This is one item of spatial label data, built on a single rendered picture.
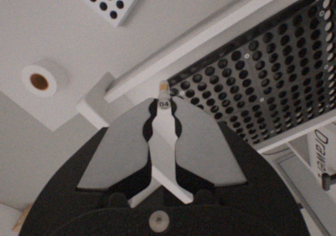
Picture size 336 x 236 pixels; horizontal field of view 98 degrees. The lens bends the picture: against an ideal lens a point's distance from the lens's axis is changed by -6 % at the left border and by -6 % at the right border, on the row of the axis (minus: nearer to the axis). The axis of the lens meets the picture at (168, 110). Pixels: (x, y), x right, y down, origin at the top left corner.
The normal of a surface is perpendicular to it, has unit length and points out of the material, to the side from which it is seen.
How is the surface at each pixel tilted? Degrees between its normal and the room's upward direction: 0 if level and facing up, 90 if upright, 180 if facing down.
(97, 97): 90
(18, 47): 0
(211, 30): 0
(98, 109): 90
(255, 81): 0
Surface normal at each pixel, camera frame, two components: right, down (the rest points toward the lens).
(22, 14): 0.04, 0.54
